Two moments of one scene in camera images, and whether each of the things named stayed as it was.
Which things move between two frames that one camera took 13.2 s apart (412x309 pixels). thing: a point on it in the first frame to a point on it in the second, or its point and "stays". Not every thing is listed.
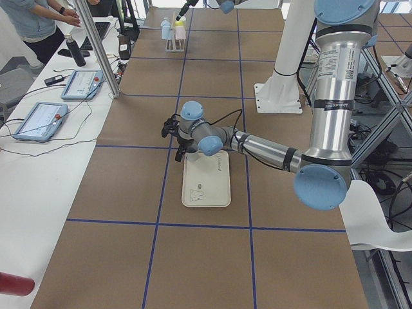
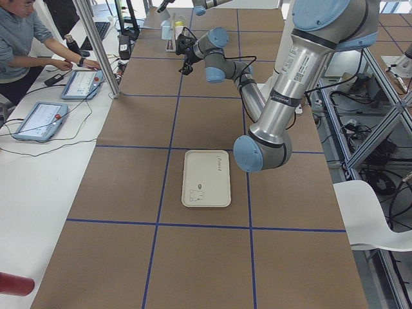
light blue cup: [166, 30] stays
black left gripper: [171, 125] to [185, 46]
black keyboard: [101, 28] stays
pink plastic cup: [180, 33] stays
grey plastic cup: [192, 156] to [165, 15]
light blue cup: [165, 23] stays
